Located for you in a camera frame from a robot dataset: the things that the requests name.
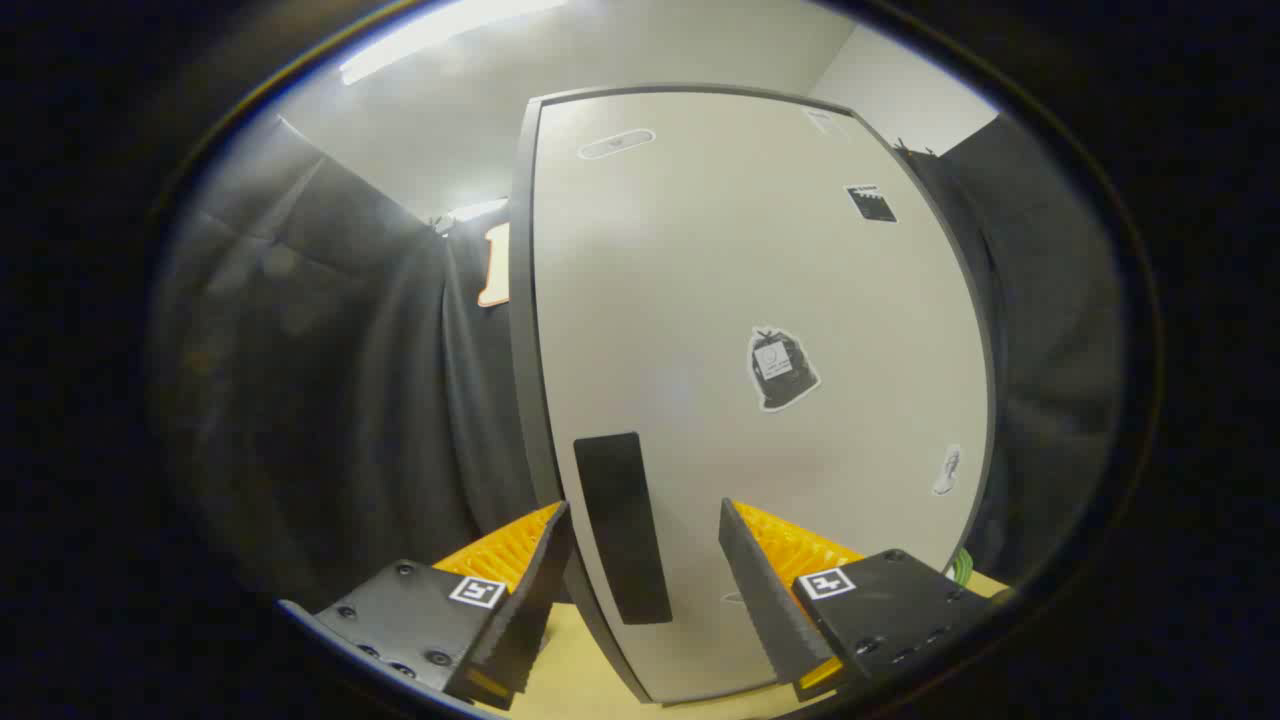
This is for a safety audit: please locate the black backdrop cloth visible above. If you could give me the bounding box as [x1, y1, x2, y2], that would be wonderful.
[150, 110, 1131, 611]

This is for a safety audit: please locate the black door handle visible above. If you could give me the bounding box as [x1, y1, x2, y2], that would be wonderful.
[573, 432, 673, 626]

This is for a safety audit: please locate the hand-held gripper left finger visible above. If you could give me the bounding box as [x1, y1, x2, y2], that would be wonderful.
[315, 500, 578, 713]

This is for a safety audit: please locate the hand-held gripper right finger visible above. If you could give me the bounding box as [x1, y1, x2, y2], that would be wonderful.
[718, 497, 1011, 703]

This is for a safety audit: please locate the grey shoe cabinet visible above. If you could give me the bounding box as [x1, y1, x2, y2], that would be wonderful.
[508, 83, 999, 706]

